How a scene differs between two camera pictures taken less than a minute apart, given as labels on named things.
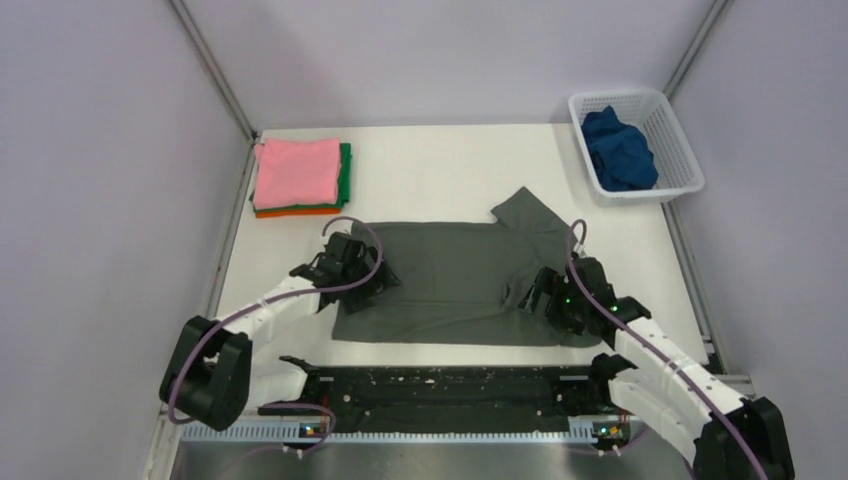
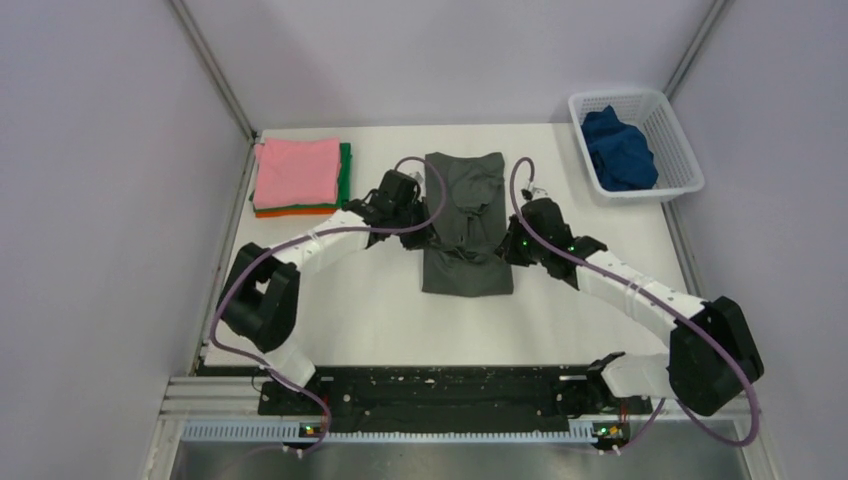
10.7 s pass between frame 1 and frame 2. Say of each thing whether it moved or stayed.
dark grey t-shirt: moved
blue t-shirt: stayed
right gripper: moved
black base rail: stayed
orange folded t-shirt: stayed
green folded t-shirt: stayed
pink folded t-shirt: stayed
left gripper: moved
